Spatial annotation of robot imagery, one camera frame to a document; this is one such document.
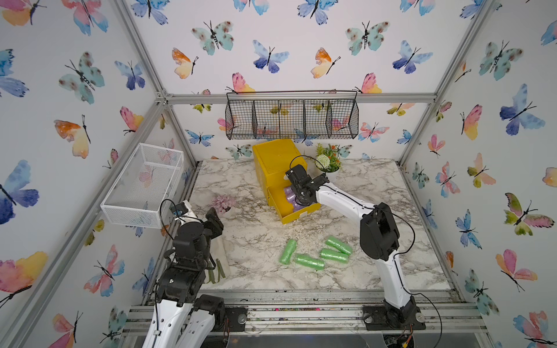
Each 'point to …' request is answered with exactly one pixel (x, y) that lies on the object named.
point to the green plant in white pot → (329, 158)
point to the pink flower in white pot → (223, 205)
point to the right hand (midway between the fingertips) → (296, 186)
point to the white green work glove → (220, 253)
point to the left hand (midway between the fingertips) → (209, 211)
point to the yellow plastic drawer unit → (273, 159)
